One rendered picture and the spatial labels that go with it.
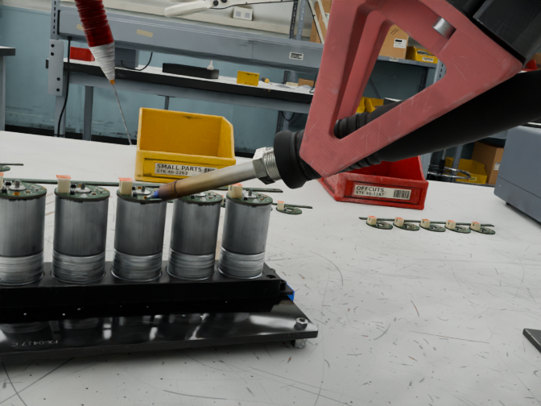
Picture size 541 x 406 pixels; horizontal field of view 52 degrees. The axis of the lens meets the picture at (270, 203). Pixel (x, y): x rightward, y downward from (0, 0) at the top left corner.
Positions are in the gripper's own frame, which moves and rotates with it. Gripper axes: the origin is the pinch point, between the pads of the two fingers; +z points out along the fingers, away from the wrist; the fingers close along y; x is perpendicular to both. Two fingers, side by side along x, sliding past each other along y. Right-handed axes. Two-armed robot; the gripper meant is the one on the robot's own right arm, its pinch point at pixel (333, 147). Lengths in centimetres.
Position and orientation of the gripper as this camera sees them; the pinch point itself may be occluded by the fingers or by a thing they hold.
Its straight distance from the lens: 22.6
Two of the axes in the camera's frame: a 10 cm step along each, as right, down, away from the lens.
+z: -5.7, 7.3, 3.8
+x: 7.3, 6.6, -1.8
